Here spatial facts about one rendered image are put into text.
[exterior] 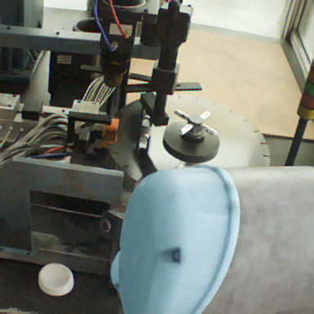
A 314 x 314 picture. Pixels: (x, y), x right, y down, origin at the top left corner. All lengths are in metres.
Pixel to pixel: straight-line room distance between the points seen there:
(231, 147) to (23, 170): 0.42
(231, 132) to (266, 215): 0.83
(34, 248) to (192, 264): 0.83
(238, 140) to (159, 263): 0.84
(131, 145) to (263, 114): 0.63
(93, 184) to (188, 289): 0.64
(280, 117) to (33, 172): 0.88
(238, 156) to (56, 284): 0.44
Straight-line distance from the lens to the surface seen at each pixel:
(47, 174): 0.96
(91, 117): 1.09
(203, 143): 1.10
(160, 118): 1.03
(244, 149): 1.13
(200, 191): 0.34
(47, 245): 1.14
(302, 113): 1.25
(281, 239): 0.35
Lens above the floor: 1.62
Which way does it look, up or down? 39 degrees down
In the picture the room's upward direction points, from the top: 10 degrees clockwise
